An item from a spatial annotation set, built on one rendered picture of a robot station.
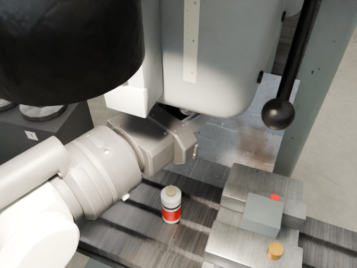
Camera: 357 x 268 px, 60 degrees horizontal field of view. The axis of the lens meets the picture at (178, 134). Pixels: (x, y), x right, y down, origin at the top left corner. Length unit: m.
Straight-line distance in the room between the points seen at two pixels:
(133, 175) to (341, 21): 0.54
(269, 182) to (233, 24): 0.47
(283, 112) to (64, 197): 0.22
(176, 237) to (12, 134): 0.39
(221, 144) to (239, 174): 0.18
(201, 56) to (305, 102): 0.60
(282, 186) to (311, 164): 1.46
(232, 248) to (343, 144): 1.86
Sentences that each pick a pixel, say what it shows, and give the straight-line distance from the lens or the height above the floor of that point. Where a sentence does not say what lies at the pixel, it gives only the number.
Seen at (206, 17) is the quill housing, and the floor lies 1.42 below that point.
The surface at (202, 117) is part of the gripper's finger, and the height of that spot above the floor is 1.24.
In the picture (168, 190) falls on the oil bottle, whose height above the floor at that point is 1.03.
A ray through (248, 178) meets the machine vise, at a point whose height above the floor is 1.00.
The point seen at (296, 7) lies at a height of 1.36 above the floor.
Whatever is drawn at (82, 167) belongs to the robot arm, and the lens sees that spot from 0.33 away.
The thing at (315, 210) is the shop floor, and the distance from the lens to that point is 1.92.
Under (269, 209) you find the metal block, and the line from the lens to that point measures 0.55.
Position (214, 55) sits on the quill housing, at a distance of 0.25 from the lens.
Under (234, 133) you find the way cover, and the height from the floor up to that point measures 0.94.
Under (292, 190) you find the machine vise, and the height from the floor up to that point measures 1.00.
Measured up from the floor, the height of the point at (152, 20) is 1.42.
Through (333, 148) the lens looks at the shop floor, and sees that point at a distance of 2.28.
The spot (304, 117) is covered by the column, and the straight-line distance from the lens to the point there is 0.87.
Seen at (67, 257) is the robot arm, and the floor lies 1.22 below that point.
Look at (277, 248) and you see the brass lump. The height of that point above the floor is 1.06.
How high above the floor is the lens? 1.52
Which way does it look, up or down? 46 degrees down
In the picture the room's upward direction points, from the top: straight up
